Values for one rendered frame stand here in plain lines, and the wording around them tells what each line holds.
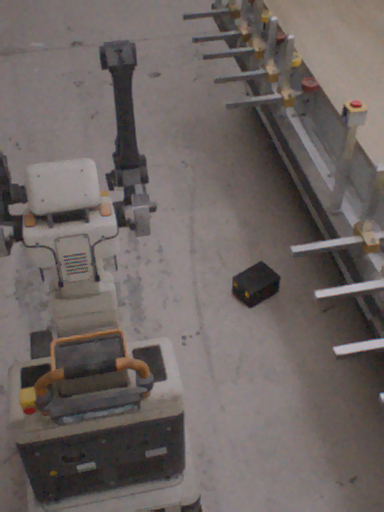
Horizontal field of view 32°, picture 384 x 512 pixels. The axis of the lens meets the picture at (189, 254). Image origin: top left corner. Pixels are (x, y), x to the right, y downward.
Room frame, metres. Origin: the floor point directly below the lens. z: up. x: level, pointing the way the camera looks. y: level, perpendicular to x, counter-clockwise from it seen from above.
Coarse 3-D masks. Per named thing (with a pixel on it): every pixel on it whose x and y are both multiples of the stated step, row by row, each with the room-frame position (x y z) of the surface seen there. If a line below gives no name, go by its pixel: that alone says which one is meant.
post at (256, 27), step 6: (258, 0) 3.31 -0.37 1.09; (258, 6) 3.31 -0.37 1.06; (258, 12) 3.31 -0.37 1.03; (258, 18) 3.31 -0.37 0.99; (258, 24) 3.31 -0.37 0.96; (252, 30) 3.33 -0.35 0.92; (258, 30) 3.31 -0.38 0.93; (252, 36) 3.32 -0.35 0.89; (258, 36) 3.31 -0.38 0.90; (252, 42) 3.32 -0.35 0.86; (258, 42) 3.31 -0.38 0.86; (252, 60) 3.31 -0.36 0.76; (258, 60) 3.31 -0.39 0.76; (252, 66) 3.30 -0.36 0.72
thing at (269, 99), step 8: (264, 96) 2.78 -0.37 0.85; (272, 96) 2.78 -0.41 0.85; (280, 96) 2.78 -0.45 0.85; (296, 96) 2.79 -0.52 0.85; (304, 96) 2.80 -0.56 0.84; (312, 96) 2.80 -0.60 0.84; (232, 104) 2.73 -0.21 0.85; (240, 104) 2.73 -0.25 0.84; (248, 104) 2.74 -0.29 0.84; (256, 104) 2.75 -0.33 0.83; (264, 104) 2.76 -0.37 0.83
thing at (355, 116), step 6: (348, 102) 2.13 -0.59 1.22; (348, 108) 2.09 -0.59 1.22; (354, 108) 2.09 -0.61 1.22; (360, 108) 2.09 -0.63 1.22; (366, 108) 2.09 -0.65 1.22; (348, 114) 2.08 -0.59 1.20; (354, 114) 2.07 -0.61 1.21; (360, 114) 2.08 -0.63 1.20; (366, 114) 2.08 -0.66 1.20; (348, 120) 2.07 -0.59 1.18; (354, 120) 2.07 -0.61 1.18; (360, 120) 2.08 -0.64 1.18; (348, 126) 2.07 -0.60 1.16
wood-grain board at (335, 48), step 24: (264, 0) 3.73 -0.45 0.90; (288, 0) 3.73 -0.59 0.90; (312, 0) 3.72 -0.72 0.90; (336, 0) 3.72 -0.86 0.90; (360, 0) 3.71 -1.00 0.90; (288, 24) 3.43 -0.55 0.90; (312, 24) 3.43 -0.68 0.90; (336, 24) 3.42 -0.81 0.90; (360, 24) 3.42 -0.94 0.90; (312, 48) 3.16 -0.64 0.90; (336, 48) 3.15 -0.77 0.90; (360, 48) 3.15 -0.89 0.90; (312, 72) 2.92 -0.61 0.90; (336, 72) 2.91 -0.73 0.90; (360, 72) 2.91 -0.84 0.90; (336, 96) 2.69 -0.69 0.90; (360, 96) 2.69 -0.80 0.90; (360, 144) 2.31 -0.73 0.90
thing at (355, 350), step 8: (352, 344) 1.29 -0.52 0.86; (360, 344) 1.28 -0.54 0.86; (368, 344) 1.28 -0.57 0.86; (376, 344) 1.28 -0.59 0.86; (336, 352) 1.25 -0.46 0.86; (344, 352) 1.25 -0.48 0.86; (352, 352) 1.26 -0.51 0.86; (360, 352) 1.26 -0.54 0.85; (368, 352) 1.27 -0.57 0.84; (376, 352) 1.27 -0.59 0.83
